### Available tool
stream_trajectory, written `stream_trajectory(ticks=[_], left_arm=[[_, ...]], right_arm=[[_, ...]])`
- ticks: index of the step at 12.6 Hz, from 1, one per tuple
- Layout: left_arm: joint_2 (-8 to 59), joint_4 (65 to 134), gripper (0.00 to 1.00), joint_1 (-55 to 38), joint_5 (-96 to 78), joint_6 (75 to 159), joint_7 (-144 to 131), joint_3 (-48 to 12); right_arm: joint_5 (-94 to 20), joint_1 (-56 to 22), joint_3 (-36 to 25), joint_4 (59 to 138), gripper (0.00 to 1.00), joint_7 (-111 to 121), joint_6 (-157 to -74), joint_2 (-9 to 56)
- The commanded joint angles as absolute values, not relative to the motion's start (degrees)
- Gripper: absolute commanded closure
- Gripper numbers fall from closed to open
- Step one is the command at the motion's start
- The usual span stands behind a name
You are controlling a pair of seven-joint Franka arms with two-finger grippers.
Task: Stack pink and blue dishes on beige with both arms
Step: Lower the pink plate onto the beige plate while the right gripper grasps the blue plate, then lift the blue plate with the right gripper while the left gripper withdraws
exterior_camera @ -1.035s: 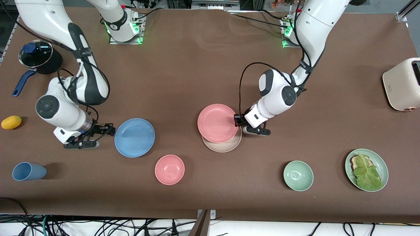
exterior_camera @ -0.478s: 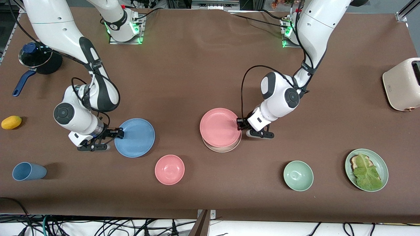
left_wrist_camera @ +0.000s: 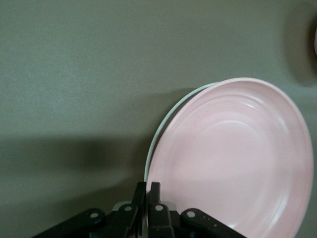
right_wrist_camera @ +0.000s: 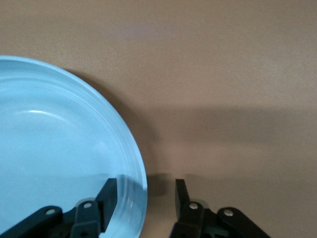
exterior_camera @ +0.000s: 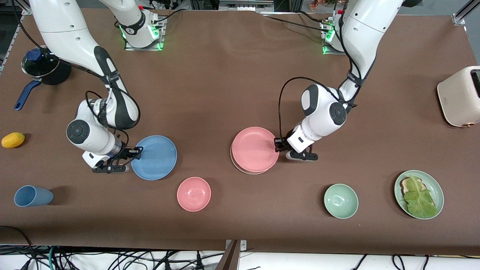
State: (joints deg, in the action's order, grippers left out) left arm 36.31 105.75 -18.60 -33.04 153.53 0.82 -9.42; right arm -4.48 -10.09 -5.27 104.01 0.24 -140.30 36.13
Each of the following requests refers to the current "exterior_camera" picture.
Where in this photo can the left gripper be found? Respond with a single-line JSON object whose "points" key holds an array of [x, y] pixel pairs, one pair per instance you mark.
{"points": [[284, 143]]}

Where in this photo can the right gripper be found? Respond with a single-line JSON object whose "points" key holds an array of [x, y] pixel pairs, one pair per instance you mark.
{"points": [[127, 152]]}

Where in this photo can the pink plate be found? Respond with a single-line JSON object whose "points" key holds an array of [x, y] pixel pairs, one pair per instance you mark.
{"points": [[255, 150]]}

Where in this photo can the blue plate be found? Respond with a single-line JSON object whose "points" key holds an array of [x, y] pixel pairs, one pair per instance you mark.
{"points": [[155, 157]]}

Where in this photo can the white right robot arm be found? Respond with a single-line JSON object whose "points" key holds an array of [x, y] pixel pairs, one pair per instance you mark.
{"points": [[63, 33]]}

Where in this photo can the beige plate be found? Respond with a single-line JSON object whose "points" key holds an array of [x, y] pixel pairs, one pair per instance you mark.
{"points": [[245, 173]]}

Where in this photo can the brown table cover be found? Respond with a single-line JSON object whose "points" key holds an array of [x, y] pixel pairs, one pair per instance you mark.
{"points": [[262, 217]]}

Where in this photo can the small pink bowl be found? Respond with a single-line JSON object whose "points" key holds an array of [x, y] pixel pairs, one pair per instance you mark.
{"points": [[194, 194]]}

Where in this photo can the small green bowl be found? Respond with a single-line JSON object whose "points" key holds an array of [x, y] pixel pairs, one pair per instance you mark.
{"points": [[341, 201]]}

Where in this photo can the blue cup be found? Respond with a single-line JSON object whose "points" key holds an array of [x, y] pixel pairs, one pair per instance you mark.
{"points": [[37, 197]]}

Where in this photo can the yellow lemon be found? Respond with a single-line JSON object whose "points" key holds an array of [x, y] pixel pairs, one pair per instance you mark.
{"points": [[13, 140]]}

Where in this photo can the toasted bread slice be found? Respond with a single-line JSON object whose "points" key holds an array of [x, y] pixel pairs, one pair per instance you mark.
{"points": [[404, 184]]}

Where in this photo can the green lettuce leaf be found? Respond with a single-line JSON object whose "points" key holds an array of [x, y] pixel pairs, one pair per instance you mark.
{"points": [[418, 198]]}

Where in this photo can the colourful box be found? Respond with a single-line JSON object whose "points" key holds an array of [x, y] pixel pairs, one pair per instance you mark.
{"points": [[322, 3]]}

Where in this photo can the green plate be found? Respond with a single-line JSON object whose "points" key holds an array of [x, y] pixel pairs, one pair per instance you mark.
{"points": [[434, 187]]}

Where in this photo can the beige toaster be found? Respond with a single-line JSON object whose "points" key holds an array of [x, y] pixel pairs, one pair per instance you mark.
{"points": [[457, 101]]}

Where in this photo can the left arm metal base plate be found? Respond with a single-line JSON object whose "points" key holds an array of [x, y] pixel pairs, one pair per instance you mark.
{"points": [[330, 51]]}

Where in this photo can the metal mount bracket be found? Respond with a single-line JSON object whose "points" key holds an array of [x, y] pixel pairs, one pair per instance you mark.
{"points": [[243, 245]]}

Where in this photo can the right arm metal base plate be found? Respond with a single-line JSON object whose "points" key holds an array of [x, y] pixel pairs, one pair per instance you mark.
{"points": [[142, 48]]}

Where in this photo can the dark mount bar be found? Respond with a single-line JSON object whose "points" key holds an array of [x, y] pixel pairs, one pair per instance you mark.
{"points": [[229, 260]]}

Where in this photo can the metal rail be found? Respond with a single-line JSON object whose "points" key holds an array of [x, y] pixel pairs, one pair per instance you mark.
{"points": [[245, 5]]}

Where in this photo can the aluminium frame post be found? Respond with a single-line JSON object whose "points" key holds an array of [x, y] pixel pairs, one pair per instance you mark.
{"points": [[7, 48], [459, 18]]}

